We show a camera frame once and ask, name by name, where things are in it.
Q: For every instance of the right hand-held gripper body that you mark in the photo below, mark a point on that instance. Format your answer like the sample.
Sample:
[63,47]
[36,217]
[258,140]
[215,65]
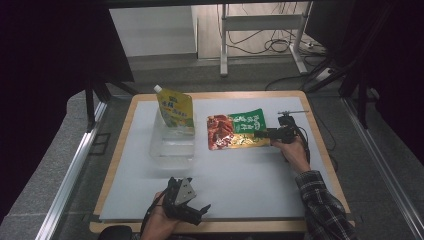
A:
[286,131]

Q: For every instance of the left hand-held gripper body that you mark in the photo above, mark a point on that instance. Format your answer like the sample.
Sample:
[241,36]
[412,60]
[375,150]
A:
[183,193]

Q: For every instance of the red and green sauce packet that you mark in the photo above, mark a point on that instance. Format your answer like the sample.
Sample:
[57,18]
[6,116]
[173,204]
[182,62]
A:
[230,130]

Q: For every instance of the clear plastic container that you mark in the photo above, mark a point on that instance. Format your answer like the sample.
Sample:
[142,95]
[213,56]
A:
[171,150]

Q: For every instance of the yellow green spout pouch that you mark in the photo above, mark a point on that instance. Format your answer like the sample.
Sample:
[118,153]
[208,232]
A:
[175,108]

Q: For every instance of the person's right hand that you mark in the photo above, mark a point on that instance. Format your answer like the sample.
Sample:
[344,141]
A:
[293,153]

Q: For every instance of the person's left hand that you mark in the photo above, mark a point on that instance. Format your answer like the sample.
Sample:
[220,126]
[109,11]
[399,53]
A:
[160,223]

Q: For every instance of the wooden table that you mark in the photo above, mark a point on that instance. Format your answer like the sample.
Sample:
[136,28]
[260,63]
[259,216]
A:
[233,227]

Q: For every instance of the white table mat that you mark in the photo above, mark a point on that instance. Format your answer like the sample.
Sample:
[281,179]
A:
[250,190]

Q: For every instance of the white power strip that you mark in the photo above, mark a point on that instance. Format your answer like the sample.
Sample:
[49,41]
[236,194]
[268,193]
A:
[322,75]

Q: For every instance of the person's leg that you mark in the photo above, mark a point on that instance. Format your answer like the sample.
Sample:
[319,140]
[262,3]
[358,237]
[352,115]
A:
[116,233]

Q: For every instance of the black metal stand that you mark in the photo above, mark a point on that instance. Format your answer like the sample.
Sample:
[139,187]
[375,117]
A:
[361,100]
[90,103]

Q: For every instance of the white cabinet panel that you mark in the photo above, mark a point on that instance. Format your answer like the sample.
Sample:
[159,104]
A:
[153,30]

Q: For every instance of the aluminium rail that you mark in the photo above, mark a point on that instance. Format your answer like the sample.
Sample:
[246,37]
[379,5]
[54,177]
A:
[383,166]
[71,176]

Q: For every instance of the white metal desk frame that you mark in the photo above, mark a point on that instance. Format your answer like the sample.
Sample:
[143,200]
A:
[260,22]

